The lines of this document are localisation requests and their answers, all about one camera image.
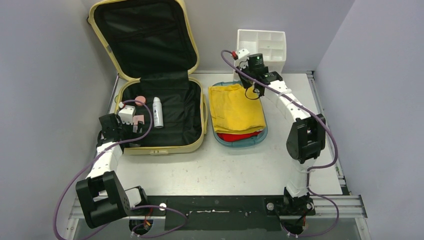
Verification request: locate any yellow garment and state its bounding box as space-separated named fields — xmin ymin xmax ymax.
xmin=208 ymin=83 xmax=267 ymax=135

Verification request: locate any small pink item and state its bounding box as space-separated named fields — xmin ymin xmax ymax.
xmin=132 ymin=115 xmax=145 ymax=126

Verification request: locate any white cylindrical bottle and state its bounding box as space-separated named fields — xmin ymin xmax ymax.
xmin=152 ymin=97 xmax=164 ymax=129

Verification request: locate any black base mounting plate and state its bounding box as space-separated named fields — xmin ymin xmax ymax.
xmin=129 ymin=195 xmax=316 ymax=233

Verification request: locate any white plastic drawer organizer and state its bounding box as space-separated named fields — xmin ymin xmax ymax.
xmin=236 ymin=29 xmax=287 ymax=73

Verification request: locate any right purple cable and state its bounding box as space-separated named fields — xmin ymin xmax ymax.
xmin=220 ymin=49 xmax=340 ymax=239

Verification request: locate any yellow hard-shell suitcase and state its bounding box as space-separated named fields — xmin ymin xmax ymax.
xmin=87 ymin=0 xmax=208 ymax=155

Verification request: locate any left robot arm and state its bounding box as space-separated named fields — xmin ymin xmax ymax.
xmin=75 ymin=113 xmax=150 ymax=229

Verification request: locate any round pink compact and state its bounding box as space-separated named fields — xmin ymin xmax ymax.
xmin=134 ymin=95 xmax=147 ymax=106

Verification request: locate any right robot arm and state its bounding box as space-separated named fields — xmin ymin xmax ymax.
xmin=232 ymin=48 xmax=326 ymax=216

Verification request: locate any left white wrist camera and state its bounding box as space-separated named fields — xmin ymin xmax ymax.
xmin=117 ymin=102 xmax=136 ymax=125

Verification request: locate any red white striped garment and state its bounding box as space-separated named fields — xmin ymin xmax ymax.
xmin=217 ymin=130 xmax=263 ymax=142

